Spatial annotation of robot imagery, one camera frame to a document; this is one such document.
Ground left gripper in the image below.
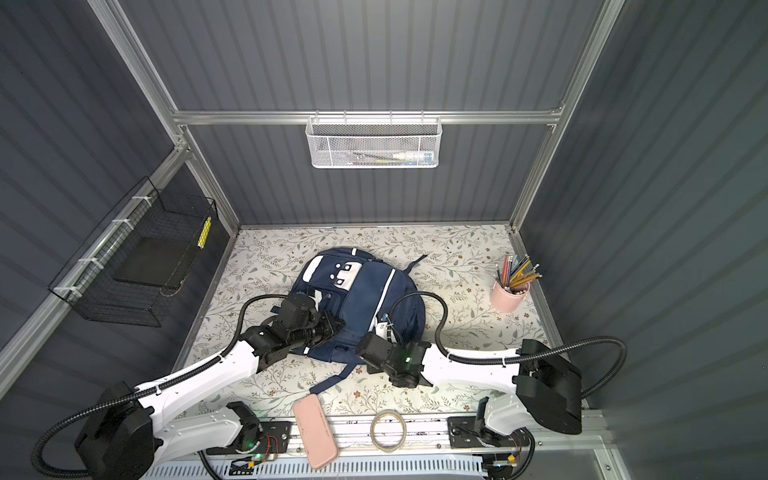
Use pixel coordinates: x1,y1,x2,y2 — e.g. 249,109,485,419
288,308,346,351

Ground navy blue student backpack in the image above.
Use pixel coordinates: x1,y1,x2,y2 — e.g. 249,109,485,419
290,247,426,395

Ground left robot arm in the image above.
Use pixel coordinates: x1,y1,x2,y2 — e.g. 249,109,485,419
75,293,345,479

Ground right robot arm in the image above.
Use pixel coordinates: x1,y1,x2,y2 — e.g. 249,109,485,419
356,333,582,435

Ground roll of clear tape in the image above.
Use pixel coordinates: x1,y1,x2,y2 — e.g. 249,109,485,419
369,410,408,454

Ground pink pencil cup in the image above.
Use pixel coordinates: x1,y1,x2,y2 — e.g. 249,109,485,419
490,282,530,314

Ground pink pencil case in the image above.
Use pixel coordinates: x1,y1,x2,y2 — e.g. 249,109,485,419
293,394,339,470

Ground yellow tag on basket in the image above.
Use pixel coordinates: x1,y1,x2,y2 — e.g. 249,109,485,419
196,216,212,249

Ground bundle of coloured pencils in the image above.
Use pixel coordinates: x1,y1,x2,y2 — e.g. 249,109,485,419
494,254,542,294

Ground pens in white basket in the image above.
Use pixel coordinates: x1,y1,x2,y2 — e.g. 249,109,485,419
348,151,437,167

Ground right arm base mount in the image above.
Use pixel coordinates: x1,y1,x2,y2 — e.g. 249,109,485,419
447,416,531,451

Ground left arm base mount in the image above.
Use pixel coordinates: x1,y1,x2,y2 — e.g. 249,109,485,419
205,421,293,459

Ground black wire basket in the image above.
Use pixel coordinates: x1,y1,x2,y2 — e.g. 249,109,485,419
49,182,218,327

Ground white wire mesh basket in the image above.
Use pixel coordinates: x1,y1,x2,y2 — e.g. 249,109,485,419
305,117,443,170

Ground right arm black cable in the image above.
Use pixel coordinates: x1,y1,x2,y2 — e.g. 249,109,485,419
383,290,628,480

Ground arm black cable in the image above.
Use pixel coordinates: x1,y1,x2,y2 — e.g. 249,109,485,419
29,292,289,480
383,290,628,480

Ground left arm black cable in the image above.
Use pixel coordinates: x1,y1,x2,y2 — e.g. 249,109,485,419
29,292,289,480

